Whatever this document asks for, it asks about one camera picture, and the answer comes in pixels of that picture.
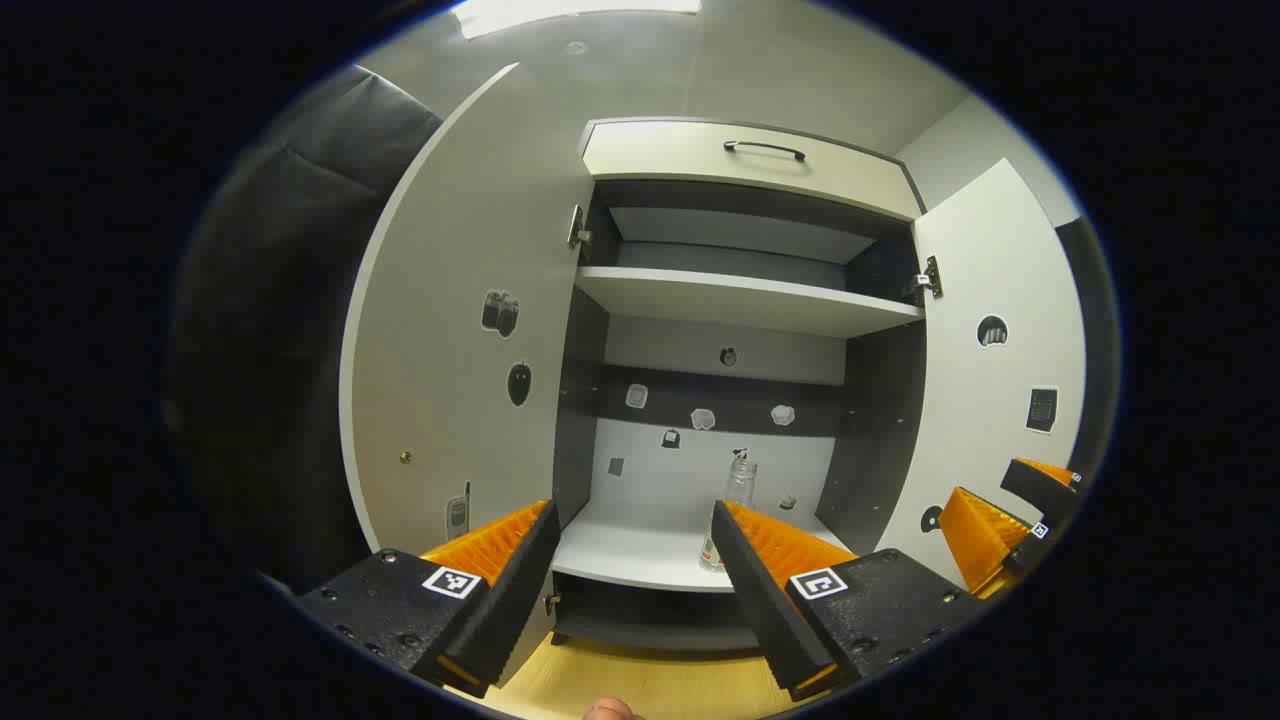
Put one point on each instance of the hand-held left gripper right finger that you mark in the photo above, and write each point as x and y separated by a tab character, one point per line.
760	600

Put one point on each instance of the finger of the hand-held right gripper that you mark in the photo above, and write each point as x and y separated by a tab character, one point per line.
975	535
1040	485

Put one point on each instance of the metal door hinge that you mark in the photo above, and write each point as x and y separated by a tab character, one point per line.
928	278
578	228

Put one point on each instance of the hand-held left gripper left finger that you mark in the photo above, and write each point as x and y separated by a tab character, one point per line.
510	590

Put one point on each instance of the grey cabinet shelf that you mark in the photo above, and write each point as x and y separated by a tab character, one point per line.
640	550
740	298

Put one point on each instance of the ceiling light panel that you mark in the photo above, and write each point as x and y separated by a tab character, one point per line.
570	12

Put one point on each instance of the grey cabinet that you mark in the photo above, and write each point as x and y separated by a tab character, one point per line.
880	420

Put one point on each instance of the clear glass bottle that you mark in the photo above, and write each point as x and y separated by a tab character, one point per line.
738	490

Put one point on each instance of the grey cabinet drawer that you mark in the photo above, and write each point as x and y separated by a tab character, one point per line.
680	150

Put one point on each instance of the black backdrop cloth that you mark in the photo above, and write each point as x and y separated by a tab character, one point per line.
300	250

